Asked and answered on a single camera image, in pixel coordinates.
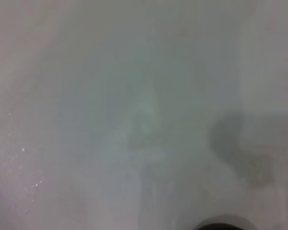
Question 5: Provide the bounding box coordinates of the small dark brown teacup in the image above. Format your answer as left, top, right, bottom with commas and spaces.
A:
196, 216, 253, 230

